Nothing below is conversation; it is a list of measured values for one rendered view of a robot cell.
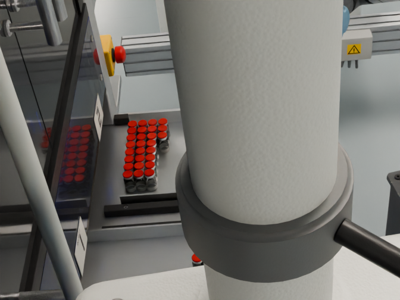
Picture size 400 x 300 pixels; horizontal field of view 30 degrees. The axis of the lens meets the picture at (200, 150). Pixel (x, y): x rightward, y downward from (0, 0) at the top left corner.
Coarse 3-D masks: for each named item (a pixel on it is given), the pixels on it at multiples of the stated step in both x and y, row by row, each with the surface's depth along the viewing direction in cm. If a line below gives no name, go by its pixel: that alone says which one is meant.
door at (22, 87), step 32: (0, 0) 98; (0, 32) 96; (32, 96) 109; (0, 128) 93; (32, 128) 108; (0, 160) 92; (0, 192) 92; (0, 224) 91; (32, 224) 104; (0, 256) 90; (0, 288) 89
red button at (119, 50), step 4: (116, 48) 171; (120, 48) 171; (116, 52) 171; (120, 52) 171; (124, 52) 172; (116, 56) 171; (120, 56) 171; (124, 56) 172; (116, 60) 171; (120, 60) 171; (124, 60) 172
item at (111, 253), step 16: (160, 224) 144; (176, 224) 143; (96, 240) 146; (112, 240) 146; (128, 240) 146; (144, 240) 146; (160, 240) 145; (176, 240) 145; (96, 256) 144; (112, 256) 144; (128, 256) 143; (144, 256) 143; (160, 256) 142; (176, 256) 142; (96, 272) 141; (112, 272) 141; (128, 272) 140; (144, 272) 140; (160, 272) 140
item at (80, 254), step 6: (78, 228) 127; (84, 228) 131; (78, 234) 126; (84, 234) 131; (78, 240) 126; (84, 240) 130; (78, 246) 125; (84, 246) 130; (78, 252) 125; (84, 252) 130; (78, 258) 125; (84, 258) 129; (78, 264) 125
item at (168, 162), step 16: (144, 112) 169; (160, 112) 169; (176, 112) 169; (176, 128) 169; (176, 144) 165; (160, 160) 162; (176, 160) 161; (160, 176) 158; (128, 192) 156; (144, 192) 155; (160, 192) 150
